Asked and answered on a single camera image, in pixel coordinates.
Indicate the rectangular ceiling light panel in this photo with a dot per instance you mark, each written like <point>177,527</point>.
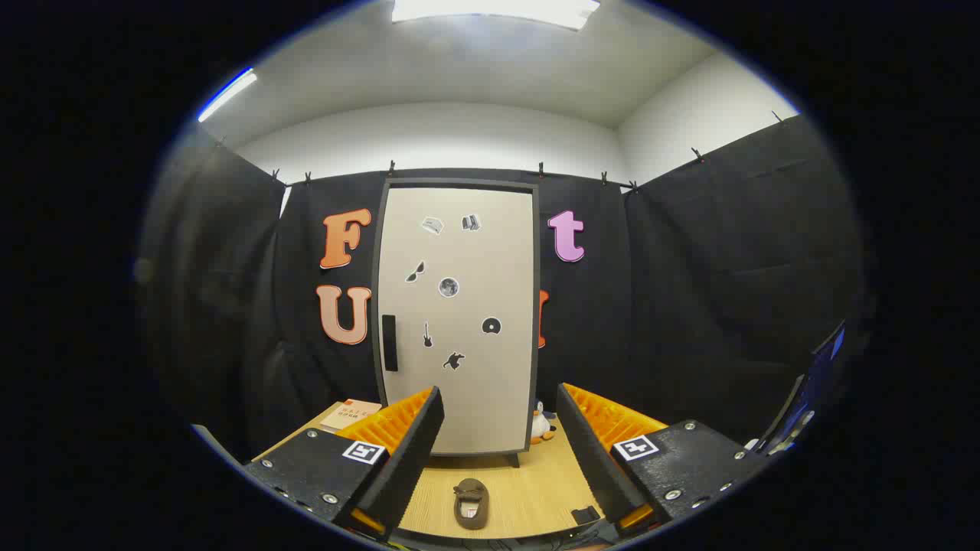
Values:
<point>490,9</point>

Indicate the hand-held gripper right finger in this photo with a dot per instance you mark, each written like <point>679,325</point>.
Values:
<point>589,451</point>

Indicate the black backdrop cloth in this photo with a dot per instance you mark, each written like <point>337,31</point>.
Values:
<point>689,291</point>

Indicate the dark grey shoe cabinet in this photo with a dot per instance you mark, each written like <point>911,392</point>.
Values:
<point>459,182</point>

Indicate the small black box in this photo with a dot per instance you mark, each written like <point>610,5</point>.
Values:
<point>586,515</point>

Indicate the penguin plush toy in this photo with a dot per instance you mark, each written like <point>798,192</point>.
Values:
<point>541,425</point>

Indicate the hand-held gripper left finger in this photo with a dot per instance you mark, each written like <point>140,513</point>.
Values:
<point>409,459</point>

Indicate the brown fuzzy shoe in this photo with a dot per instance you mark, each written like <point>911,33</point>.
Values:
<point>471,513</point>

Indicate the long ceiling light strip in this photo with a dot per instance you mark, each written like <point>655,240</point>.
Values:
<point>227,93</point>

